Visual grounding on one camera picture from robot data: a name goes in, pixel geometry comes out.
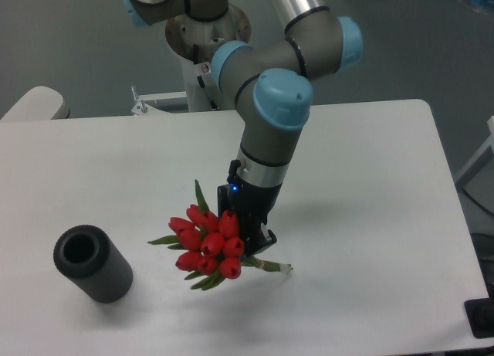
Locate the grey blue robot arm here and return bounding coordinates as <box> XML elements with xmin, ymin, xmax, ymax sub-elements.
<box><xmin>123</xmin><ymin>0</ymin><xmax>363</xmax><ymax>256</ymax></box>

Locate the red tulip bouquet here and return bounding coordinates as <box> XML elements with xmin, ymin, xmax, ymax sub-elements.
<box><xmin>147</xmin><ymin>181</ymin><xmax>293</xmax><ymax>291</ymax></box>

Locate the white chair armrest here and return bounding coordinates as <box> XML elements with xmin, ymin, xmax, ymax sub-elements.
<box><xmin>1</xmin><ymin>86</ymin><xmax>70</xmax><ymax>123</ymax></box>

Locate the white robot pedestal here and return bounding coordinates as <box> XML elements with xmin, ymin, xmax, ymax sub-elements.
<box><xmin>165</xmin><ymin>4</ymin><xmax>251</xmax><ymax>112</ymax></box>

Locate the white metal bracket with bolt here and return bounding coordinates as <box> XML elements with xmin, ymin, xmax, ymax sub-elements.
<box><xmin>130</xmin><ymin>86</ymin><xmax>188</xmax><ymax>116</ymax></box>

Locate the white furniture frame right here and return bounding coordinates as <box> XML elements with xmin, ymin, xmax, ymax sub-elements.
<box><xmin>454</xmin><ymin>117</ymin><xmax>493</xmax><ymax>190</ymax></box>

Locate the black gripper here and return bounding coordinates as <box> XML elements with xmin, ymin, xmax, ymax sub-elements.
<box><xmin>217</xmin><ymin>159</ymin><xmax>283</xmax><ymax>257</ymax></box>

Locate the black cable on pedestal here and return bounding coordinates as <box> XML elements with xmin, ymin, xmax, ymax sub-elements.
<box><xmin>191</xmin><ymin>42</ymin><xmax>221</xmax><ymax>111</ymax></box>

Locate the dark grey ribbed vase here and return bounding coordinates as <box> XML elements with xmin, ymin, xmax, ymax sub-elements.
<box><xmin>52</xmin><ymin>225</ymin><xmax>134</xmax><ymax>303</ymax></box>

